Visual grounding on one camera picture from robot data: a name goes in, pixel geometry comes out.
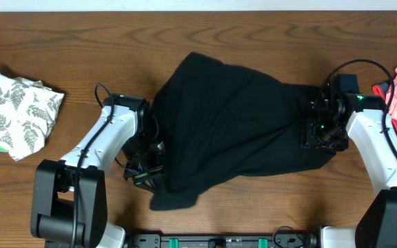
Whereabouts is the black t-shirt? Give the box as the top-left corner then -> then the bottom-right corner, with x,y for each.
150,52 -> 334,211

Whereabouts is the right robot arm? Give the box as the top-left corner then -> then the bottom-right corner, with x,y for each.
302,93 -> 397,248

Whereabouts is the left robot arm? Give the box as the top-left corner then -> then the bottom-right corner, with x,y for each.
30,94 -> 165,247

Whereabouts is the white fern-print fabric bag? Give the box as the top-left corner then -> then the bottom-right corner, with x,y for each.
0,73 -> 64,161

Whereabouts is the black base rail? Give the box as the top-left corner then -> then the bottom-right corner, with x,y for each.
45,230 -> 323,248

